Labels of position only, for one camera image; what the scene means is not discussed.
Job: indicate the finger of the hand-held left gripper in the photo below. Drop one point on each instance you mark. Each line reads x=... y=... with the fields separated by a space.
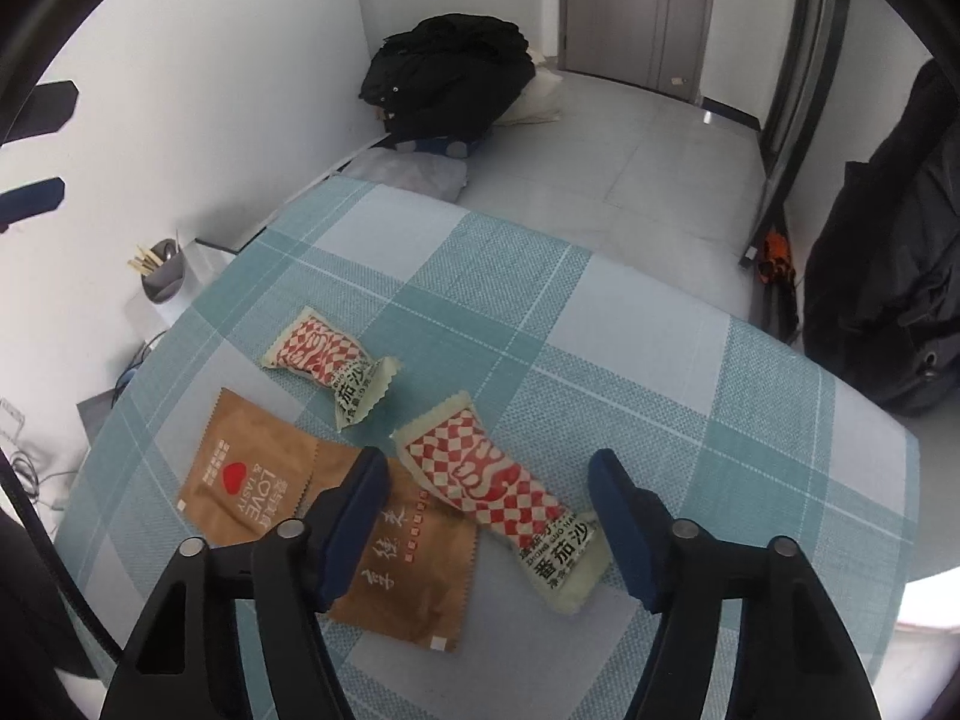
x=30 y=199
x=45 y=109

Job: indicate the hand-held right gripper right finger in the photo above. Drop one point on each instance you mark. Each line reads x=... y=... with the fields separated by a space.
x=622 y=532

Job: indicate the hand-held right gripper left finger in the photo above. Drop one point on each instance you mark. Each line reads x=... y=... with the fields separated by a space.
x=352 y=525

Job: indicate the brown packet with dark print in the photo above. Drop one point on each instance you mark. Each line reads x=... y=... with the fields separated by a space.
x=409 y=577

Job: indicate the brown packet with red heart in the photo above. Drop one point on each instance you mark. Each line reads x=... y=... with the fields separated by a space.
x=240 y=480

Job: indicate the large red checked sachet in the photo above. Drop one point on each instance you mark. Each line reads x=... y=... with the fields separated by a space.
x=495 y=480

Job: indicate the small red checked sachet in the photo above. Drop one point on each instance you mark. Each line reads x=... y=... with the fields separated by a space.
x=315 y=349

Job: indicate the bundle of wooden chopsticks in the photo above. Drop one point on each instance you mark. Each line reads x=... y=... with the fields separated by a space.
x=144 y=261

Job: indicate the grey chopstick holder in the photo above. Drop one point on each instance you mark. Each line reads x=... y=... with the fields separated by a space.
x=166 y=277

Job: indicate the teal checked tablecloth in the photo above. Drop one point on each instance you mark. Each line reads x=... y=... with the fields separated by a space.
x=637 y=360

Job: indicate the white box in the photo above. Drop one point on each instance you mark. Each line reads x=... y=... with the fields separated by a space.
x=210 y=270

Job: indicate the grey flat box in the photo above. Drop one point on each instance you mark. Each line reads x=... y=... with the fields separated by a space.
x=97 y=416

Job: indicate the orange and black tool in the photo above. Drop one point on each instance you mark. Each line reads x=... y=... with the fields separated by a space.
x=774 y=259

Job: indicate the grey plastic parcel bag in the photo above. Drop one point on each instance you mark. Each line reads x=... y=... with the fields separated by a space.
x=420 y=174

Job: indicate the black hanging backpack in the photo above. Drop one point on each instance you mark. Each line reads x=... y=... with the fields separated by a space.
x=892 y=277

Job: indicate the white tote bag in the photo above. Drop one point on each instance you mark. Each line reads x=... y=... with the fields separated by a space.
x=536 y=94

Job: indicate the grey door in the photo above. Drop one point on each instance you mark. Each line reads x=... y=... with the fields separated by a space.
x=630 y=7

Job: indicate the black sliding door frame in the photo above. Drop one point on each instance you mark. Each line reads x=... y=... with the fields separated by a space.
x=795 y=90

